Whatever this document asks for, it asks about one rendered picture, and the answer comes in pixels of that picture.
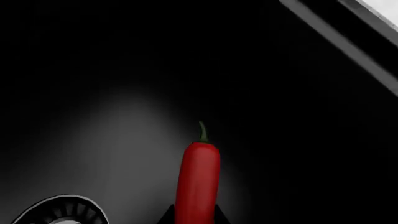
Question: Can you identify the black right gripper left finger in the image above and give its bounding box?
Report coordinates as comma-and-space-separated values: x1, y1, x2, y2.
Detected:
157, 203, 177, 224

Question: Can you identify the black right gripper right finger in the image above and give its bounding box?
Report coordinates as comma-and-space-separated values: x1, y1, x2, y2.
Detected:
213, 205, 231, 224

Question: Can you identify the red chili pepper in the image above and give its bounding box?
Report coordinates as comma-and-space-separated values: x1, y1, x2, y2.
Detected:
174, 121, 221, 224

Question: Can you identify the round sink drain strainer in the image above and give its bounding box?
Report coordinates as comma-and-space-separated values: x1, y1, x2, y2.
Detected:
11, 194, 109, 224

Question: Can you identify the dark metal sink basin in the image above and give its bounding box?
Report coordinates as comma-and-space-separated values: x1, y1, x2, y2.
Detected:
0, 0, 398, 224

